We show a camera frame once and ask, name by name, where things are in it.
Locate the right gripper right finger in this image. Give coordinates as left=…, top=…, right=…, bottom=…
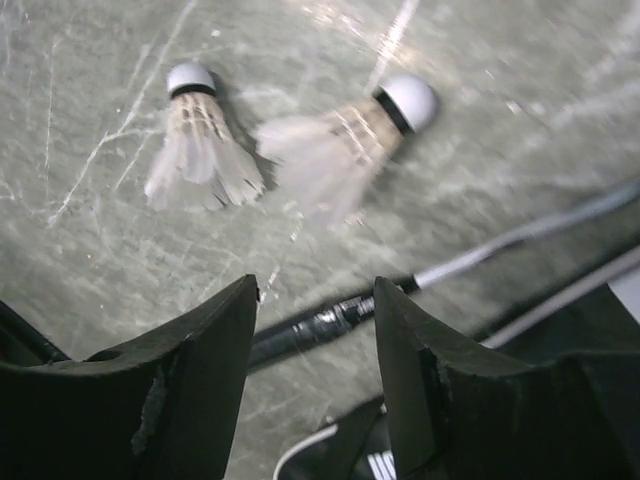
left=374, top=278, right=639, bottom=479

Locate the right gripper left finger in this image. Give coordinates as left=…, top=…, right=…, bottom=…
left=1, top=275, right=258, bottom=479

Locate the black racket cover bag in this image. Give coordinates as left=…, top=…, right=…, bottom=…
left=272, top=244, right=640, bottom=480

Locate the white shuttlecock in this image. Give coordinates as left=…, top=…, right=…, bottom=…
left=252, top=74, right=438, bottom=228
left=144, top=62, right=265, bottom=211

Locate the badminton racket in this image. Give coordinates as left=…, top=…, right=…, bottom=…
left=248, top=179, right=639, bottom=373

